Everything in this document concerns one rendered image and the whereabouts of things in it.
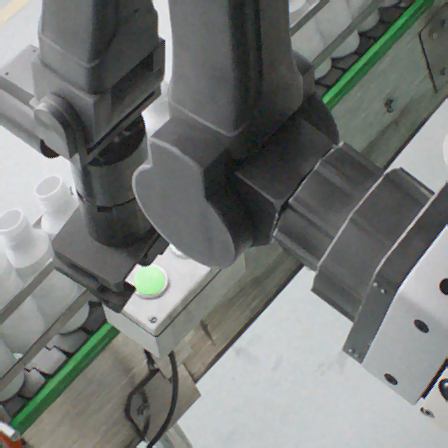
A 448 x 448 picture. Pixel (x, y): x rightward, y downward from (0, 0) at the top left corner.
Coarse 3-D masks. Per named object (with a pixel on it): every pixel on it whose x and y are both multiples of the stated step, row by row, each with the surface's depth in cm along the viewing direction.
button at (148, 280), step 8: (144, 272) 119; (152, 272) 119; (160, 272) 119; (136, 280) 119; (144, 280) 119; (152, 280) 119; (160, 280) 119; (136, 288) 119; (144, 288) 118; (152, 288) 118; (160, 288) 119
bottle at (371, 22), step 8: (352, 0) 154; (360, 0) 154; (368, 0) 155; (352, 8) 155; (360, 8) 155; (352, 16) 156; (376, 16) 157; (368, 24) 157; (376, 24) 158; (360, 32) 158
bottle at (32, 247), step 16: (16, 208) 127; (0, 224) 127; (16, 224) 125; (16, 240) 126; (32, 240) 127; (48, 240) 129; (16, 256) 127; (32, 256) 127; (48, 256) 128; (32, 272) 128; (48, 288) 129; (64, 288) 131; (48, 304) 131; (64, 304) 132; (48, 320) 133; (80, 320) 134
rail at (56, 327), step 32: (320, 0) 147; (384, 0) 156; (352, 32) 153; (320, 64) 150; (32, 224) 133; (32, 288) 126; (0, 320) 124; (64, 320) 131; (32, 352) 128; (0, 384) 126
